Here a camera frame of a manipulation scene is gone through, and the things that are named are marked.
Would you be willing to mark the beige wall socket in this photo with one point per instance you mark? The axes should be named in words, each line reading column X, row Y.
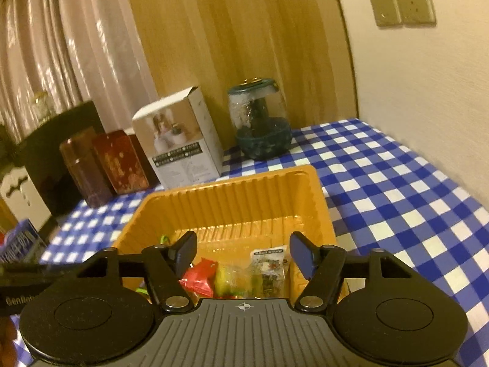
column 384, row 5
column 414, row 0

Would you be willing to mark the grey printed snack packet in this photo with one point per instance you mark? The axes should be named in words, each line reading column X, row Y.
column 269, row 271

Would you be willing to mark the glass jar with green lid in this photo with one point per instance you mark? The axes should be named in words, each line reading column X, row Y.
column 259, row 122

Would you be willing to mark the yellow green snack packet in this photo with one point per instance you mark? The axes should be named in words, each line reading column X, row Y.
column 225, row 281

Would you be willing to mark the dark red tin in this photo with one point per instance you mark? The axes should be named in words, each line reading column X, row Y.
column 122, row 164

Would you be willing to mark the person's left hand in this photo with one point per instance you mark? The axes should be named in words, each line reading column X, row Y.
column 5, row 336

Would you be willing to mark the brown tin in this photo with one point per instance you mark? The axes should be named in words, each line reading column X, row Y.
column 84, row 168

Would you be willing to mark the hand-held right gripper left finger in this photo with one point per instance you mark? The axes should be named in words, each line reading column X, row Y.
column 186, row 250

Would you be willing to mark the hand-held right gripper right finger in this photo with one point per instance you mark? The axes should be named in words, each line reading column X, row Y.
column 301, row 252

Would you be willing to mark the white cardboard box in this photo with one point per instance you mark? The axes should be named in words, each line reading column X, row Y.
column 179, row 149

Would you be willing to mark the pale curtain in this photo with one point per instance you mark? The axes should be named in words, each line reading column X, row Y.
column 57, row 46

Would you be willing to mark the black box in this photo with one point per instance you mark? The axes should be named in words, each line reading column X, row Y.
column 42, row 153

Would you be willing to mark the white cabinet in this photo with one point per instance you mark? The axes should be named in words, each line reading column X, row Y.
column 19, row 202

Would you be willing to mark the orange plastic tray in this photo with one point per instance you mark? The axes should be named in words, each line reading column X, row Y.
column 237, row 206

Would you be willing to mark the blue checked tablecloth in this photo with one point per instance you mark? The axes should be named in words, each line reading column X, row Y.
column 382, row 198

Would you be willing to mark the flat red snack packet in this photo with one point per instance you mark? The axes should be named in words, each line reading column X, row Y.
column 198, row 277

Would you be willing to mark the blue printed packet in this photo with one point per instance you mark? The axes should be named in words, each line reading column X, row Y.
column 21, row 242

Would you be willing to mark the glass ornament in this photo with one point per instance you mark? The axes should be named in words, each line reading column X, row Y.
column 42, row 107

